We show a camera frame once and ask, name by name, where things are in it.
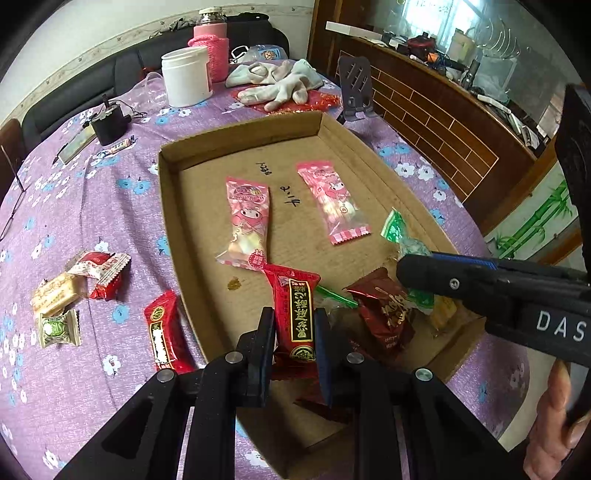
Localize yellow snack packet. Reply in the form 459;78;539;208
427;295;458;330

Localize red white-edged snack packet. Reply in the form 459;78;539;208
90;253;132;302

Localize white flat box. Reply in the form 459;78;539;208
325;21;384;38

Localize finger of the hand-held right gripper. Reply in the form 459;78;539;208
429;251;591;282
396;255;522;319

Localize black phone stand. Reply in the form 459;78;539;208
336;55;377;123

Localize person's right hand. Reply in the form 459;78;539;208
523;359;591;480

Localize cardboard box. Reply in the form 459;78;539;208
157;111;490;478

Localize dark-framed eyeglasses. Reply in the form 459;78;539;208
0;144;35;241

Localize clear plastic cup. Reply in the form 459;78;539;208
139;71;169;104

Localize blue cartoon plastic bag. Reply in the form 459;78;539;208
230;42;289;65

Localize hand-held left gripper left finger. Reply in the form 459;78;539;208
55;307;278;480

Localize black leather sofa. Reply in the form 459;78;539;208
21;14;291;139

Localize red black object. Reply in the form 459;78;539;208
406;32;437;58

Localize wire dish rack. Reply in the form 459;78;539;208
466;14;520;70

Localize brown upholstered chair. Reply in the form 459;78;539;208
0;117;28;181

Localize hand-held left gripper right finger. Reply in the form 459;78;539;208
314;308;513;480

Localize small black device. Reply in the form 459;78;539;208
83;93;134;146

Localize red black-label snack packet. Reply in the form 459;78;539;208
143;290;197;374
262;264;321;384

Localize clear green-edged snack packet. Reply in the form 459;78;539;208
381;208;437;311

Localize pink cartoon snack packet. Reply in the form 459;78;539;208
215;176;273;273
296;160;372;245

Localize small candy roll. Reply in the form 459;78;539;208
99;137;137;158

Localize pink sleeved bottle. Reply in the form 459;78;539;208
187;7;230;84

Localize yellow green notebook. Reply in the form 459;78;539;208
58;124;98;164

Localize white plastic jar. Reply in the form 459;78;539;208
161;46;214;108

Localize beige cookie packet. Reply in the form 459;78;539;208
30;272;86;319

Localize small green white snack packet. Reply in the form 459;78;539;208
37;308;83;349

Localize brown wooden cabinet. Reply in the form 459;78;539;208
307;0;591;236

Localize green bamboo wall sticker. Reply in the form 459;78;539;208
485;178;583;259

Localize white work glove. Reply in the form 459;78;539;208
225;62;296;88
238;59;324;112

